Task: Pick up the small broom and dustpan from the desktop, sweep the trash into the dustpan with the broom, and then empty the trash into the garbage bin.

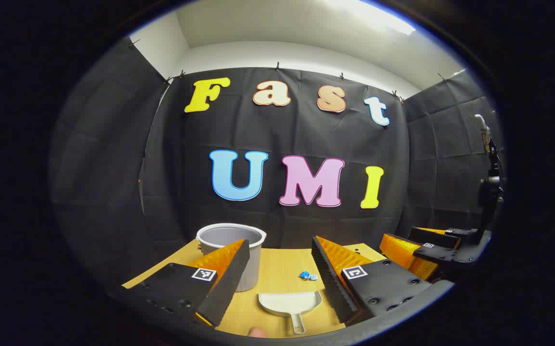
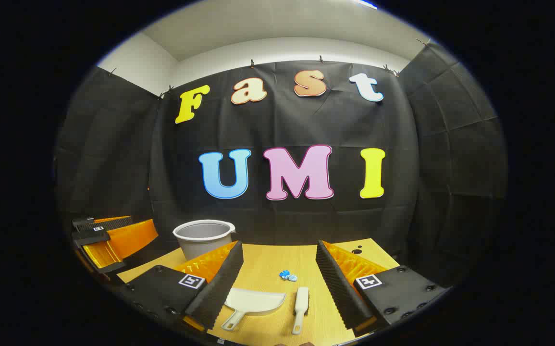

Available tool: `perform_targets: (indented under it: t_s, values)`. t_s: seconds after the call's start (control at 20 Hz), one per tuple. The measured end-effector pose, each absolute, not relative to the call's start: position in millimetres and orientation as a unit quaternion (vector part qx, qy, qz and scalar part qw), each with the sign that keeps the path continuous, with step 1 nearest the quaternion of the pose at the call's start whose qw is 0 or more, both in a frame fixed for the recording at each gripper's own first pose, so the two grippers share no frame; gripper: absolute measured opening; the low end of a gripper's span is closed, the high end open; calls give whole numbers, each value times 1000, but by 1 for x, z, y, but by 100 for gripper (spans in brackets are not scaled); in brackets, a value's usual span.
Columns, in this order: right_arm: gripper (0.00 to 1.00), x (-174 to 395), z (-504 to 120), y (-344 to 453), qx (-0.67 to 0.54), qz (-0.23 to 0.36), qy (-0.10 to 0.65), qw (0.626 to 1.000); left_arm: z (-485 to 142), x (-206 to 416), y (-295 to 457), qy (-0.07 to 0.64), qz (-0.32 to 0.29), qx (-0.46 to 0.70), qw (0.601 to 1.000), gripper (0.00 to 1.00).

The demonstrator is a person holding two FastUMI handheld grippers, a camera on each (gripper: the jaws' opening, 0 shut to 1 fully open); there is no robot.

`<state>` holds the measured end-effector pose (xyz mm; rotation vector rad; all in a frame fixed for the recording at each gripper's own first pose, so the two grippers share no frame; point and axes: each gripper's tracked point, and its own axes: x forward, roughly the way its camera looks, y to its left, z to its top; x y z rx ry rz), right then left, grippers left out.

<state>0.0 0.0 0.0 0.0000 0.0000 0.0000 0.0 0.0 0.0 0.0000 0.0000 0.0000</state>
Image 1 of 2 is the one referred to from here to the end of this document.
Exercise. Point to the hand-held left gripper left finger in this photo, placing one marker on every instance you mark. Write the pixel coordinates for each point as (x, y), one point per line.
(229, 283)

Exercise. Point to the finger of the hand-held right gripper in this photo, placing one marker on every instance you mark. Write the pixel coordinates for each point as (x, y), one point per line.
(426, 252)
(438, 238)

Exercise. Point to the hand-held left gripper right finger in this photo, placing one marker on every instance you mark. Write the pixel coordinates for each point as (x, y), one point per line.
(330, 283)

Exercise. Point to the dark blue paper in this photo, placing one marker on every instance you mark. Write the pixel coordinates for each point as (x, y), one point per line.
(303, 275)

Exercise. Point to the white plastic dustpan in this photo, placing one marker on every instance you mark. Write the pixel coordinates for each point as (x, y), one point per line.
(289, 302)

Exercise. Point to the grey ribbed garbage bin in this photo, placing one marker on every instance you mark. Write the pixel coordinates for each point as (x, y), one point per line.
(229, 235)

